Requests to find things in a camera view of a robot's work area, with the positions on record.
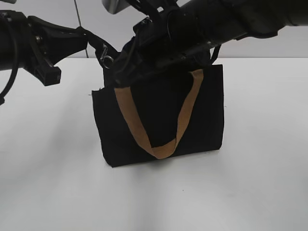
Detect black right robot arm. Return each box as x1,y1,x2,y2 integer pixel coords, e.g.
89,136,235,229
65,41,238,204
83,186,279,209
112,0,308,87

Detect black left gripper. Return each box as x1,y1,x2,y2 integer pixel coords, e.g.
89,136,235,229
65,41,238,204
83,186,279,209
24,16,116,86

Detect black tote bag tan handles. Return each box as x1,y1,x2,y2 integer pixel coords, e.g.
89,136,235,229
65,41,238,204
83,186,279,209
91,36,226,168

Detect metal zipper pull with ring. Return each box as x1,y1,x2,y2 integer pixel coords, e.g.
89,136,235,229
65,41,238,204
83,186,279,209
100,45,114,69

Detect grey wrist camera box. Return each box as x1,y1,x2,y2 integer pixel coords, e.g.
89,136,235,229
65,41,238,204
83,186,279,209
101,0,130,14

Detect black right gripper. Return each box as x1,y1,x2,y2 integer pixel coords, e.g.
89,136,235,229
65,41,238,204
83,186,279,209
113,9,217,84

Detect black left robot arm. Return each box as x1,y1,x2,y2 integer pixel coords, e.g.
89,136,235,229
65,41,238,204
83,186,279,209
0,10,118,104

